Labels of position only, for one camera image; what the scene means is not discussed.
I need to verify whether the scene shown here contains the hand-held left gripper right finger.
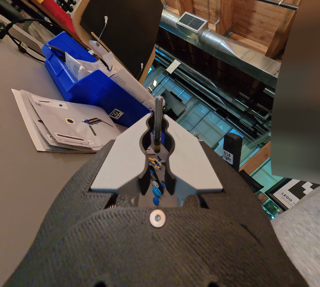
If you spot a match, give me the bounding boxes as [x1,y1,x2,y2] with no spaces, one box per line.
[162,114,223,205]

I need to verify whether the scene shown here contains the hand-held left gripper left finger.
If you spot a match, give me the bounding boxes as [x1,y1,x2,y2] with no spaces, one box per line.
[90,113,154,207]

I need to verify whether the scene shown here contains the pile of loose lego pieces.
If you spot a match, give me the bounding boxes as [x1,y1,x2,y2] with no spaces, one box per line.
[148,156,166,205]

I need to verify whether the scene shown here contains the lego instruction booklet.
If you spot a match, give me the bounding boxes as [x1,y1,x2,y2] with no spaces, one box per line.
[21,89,121,153]

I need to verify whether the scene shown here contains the large display screen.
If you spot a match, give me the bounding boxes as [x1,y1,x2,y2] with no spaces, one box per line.
[163,89,188,118]

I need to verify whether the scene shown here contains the metal conduit pipes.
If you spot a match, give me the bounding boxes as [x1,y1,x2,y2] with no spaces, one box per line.
[154,44,273,143]

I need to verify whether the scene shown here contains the blue storage bin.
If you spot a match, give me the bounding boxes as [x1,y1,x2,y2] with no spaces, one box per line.
[41,31,153,128]

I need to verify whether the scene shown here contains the white printed paper bags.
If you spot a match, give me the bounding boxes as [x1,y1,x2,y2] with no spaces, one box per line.
[65,51,157,109]

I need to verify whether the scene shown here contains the white hanging sign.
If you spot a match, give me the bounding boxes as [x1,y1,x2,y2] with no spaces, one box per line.
[165,59,181,74]

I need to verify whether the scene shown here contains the rectangular silver ventilation duct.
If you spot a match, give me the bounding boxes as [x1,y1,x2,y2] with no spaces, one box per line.
[175,11,282,85]

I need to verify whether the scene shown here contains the thin white cable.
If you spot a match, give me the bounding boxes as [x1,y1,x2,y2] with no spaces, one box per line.
[96,15,110,43]

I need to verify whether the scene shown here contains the silver round duct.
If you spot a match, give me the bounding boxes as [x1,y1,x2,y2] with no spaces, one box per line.
[159,8,240,57]

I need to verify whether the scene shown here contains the black cable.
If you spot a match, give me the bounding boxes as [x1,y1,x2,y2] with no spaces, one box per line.
[0,18,64,63]

